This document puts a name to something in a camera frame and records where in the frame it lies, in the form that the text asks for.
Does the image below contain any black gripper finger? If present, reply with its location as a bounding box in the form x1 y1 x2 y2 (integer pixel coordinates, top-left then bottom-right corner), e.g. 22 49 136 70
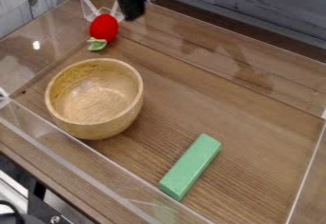
118 0 146 21

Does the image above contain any green rectangular block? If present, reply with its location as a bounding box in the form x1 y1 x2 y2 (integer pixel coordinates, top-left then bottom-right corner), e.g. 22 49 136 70
159 133 222 201

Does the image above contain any black metal table frame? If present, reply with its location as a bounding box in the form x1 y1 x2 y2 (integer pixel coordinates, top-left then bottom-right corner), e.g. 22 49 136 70
28 182 92 224

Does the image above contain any black cable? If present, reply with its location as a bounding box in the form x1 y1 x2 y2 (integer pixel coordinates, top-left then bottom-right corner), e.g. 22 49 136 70
0 199 27 224

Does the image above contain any clear acrylic wall enclosure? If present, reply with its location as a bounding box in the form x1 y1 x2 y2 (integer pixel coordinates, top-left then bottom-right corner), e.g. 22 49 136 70
0 0 326 224

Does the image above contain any clear acrylic corner bracket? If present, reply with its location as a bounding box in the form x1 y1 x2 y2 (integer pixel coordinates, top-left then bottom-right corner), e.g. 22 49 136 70
80 0 124 23

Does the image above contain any wooden bowl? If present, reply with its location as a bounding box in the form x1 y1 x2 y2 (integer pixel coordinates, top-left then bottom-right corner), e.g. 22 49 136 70
44 58 145 140

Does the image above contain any red plush strawberry toy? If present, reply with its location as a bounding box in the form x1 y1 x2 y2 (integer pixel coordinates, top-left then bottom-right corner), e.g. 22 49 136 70
87 14 119 51

